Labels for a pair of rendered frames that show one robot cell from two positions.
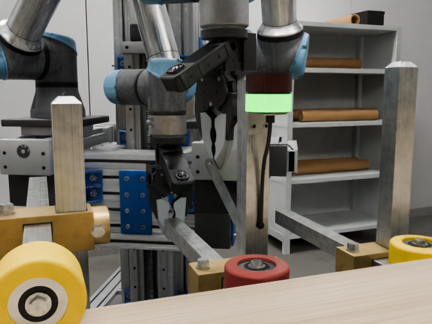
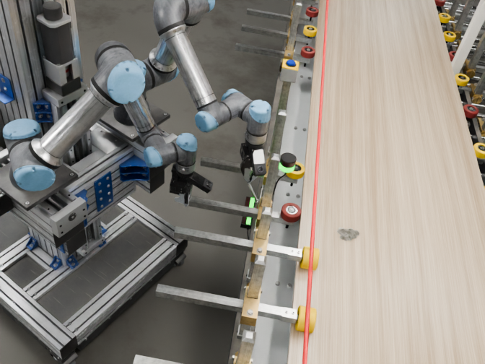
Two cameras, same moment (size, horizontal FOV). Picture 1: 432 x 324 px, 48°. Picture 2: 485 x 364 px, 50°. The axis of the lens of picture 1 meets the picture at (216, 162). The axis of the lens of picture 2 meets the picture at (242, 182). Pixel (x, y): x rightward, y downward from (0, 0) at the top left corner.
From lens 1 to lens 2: 1.89 m
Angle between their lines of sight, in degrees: 69
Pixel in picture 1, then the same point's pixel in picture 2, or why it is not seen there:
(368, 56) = not seen: outside the picture
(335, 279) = (307, 200)
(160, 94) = (193, 157)
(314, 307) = (320, 214)
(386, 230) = not seen: hidden behind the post
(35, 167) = (79, 219)
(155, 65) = (192, 146)
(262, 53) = (159, 78)
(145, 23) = (141, 111)
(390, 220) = not seen: hidden behind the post
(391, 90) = (281, 122)
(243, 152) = (273, 178)
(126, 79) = (169, 157)
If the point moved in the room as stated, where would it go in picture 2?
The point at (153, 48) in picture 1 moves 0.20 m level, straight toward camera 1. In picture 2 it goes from (147, 122) to (198, 139)
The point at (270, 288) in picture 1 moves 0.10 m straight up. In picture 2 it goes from (305, 215) to (310, 198)
